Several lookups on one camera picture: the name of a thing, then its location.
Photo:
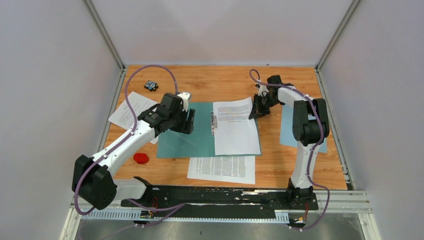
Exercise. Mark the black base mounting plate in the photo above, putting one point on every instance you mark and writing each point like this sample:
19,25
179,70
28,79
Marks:
218,202

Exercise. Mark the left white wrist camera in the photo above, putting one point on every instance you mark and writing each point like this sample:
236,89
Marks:
186,97

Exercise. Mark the teal green folder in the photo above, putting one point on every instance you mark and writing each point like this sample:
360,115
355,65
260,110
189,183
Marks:
200,143

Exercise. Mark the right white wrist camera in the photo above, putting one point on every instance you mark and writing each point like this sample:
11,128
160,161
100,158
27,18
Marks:
262,90

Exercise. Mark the aluminium frame rail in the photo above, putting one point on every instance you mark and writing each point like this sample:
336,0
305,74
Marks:
334,201

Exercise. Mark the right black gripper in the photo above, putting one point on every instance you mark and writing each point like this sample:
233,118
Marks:
257,110

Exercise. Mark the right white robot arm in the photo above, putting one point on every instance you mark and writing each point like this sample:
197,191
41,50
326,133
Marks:
310,127

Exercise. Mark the blue clipboard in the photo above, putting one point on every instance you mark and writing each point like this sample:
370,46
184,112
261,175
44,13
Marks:
286,137

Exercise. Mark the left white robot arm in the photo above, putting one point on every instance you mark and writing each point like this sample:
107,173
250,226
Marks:
93,177

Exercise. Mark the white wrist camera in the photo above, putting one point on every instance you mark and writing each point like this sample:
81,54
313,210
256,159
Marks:
262,90
186,97

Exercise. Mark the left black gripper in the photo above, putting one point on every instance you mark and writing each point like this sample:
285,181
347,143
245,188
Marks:
189,124

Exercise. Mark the silver folder clip mechanism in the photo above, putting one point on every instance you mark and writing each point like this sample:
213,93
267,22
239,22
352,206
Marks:
213,121

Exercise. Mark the red small object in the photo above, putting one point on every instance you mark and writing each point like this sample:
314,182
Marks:
141,158

